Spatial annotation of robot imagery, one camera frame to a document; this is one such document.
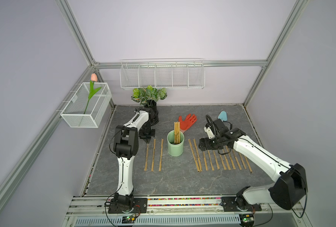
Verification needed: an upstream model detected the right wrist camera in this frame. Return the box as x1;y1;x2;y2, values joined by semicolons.
204;119;232;139

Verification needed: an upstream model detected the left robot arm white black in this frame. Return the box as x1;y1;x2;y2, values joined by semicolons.
113;108;159;207

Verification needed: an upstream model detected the white mesh basket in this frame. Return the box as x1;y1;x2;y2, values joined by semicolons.
60;81;112;128

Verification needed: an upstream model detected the white wire wall shelf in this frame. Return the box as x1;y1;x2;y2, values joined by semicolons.
120;58;206;89

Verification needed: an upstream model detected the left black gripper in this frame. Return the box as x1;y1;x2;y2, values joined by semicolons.
139;120;156;143

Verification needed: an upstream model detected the red hand-shaped scraper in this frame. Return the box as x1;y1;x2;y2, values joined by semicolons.
178;114;197;133

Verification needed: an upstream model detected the twelfth brown paper straw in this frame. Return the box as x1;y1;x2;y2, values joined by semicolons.
159;138;164;172

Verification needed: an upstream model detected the bundle of brown paper straws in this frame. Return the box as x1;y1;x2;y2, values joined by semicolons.
174;122;181;145

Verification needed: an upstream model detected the thirteenth brown paper straw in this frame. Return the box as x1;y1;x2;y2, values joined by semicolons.
151;139;156;172

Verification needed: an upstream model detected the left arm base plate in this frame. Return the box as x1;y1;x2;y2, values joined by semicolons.
107;197;148;214

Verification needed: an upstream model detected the aluminium front rail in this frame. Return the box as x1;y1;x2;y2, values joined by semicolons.
67;193;305;218

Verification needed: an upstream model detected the black plant pot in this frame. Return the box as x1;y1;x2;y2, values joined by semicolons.
149;102;160;125

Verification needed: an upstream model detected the green artificial plant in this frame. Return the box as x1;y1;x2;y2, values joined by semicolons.
131;85;167;107

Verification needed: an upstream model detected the mint green storage cup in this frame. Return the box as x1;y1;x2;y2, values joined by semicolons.
167;131;185;157

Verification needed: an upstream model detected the pink artificial tulip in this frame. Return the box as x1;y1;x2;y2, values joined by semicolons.
83;73;101;114

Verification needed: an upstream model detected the eleventh brown paper straw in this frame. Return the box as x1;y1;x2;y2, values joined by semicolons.
245;156;253;174

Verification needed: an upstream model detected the teal small spatula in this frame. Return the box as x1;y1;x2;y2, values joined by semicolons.
218;111;228;122

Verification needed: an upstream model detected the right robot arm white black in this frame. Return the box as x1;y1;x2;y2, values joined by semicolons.
199;127;308;211

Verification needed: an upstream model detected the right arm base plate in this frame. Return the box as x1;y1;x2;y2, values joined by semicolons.
220;196;262;212

